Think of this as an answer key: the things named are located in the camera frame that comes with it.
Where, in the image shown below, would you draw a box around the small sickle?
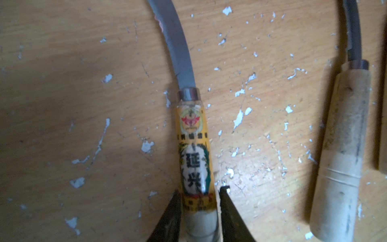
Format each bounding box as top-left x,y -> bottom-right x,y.
310,1 -> 371,242
377,24 -> 387,174
149,1 -> 220,242

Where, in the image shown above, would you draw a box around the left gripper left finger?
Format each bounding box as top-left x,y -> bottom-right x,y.
147,190 -> 181,242

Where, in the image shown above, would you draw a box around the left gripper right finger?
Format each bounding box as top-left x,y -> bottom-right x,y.
219,186 -> 256,242

